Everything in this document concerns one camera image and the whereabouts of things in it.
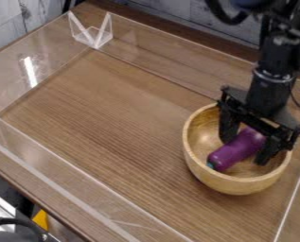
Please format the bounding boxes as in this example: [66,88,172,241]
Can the brown wooden bowl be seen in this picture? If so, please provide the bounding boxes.
[182,104,292,196]

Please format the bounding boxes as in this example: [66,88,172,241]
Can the clear acrylic barrier wall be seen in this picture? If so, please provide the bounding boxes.
[0,119,193,242]

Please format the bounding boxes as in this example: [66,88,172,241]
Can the clear acrylic corner bracket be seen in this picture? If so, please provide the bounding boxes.
[67,11,113,49]

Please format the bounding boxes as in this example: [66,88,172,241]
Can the purple toy eggplant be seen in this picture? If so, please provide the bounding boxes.
[206,128,265,172]

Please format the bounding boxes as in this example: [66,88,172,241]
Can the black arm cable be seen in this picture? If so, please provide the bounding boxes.
[288,78,300,109]

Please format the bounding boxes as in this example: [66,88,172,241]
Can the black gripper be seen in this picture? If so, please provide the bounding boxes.
[219,69,300,165]

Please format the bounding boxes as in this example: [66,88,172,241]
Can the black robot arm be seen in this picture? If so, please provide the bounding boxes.
[205,0,300,165]

